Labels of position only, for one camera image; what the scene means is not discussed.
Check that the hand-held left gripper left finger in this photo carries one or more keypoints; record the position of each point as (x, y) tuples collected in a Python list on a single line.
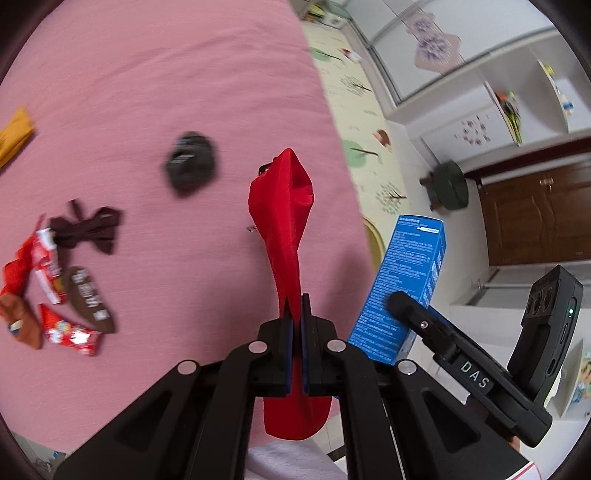
[(287, 344)]

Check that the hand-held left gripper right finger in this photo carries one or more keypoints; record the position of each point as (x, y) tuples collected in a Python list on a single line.
[(305, 344)]

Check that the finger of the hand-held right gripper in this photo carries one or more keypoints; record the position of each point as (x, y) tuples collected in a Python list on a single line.
[(415, 319)]

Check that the blue cardboard box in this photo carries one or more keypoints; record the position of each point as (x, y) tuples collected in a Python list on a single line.
[(401, 267)]

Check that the red sock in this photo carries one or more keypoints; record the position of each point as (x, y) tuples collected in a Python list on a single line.
[(281, 207)]

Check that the dark sock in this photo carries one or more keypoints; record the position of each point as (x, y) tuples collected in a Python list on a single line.
[(189, 164)]

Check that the white printed bin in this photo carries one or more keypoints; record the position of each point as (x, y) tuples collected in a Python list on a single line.
[(572, 378)]

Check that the brown wooden door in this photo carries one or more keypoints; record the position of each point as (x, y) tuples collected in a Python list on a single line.
[(531, 217)]

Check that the person's white clothing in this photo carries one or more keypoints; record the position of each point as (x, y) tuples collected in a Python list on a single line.
[(286, 461)]

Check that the green round stool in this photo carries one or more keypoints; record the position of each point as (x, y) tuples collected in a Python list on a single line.
[(450, 184)]

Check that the white shelf cabinet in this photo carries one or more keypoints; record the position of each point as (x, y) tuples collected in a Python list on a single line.
[(448, 120)]

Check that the brown snack wrapper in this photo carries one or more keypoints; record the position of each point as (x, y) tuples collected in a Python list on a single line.
[(87, 300)]

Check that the cartoon tree play mat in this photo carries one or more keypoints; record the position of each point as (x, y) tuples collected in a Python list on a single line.
[(364, 115)]

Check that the shiny red snack wrapper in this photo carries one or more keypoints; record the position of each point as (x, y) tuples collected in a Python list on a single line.
[(69, 334)]

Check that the colourful toy on shelf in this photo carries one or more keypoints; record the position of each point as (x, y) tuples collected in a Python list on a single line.
[(508, 110)]

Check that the dark brown cloth bow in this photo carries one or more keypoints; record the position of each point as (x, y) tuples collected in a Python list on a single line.
[(92, 226)]

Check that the red white snack wrapper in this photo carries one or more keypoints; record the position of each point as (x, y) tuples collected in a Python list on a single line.
[(48, 272)]

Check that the brown snack packet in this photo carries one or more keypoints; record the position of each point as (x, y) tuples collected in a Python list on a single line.
[(23, 318)]

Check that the small white object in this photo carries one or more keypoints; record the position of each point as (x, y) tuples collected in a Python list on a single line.
[(354, 56)]

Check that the floral hanging decoration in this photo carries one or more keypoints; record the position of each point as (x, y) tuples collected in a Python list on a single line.
[(434, 46)]

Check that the crumpled red wrapper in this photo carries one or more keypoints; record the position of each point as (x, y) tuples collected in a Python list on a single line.
[(18, 272)]

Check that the white sliding wardrobe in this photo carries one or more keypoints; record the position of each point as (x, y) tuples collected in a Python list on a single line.
[(392, 37)]

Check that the pink bed blanket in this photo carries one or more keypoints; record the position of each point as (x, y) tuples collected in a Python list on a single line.
[(138, 69)]

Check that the small white box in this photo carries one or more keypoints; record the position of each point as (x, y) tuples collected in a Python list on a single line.
[(332, 9)]

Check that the yellow sock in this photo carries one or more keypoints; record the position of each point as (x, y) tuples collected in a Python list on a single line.
[(14, 136)]

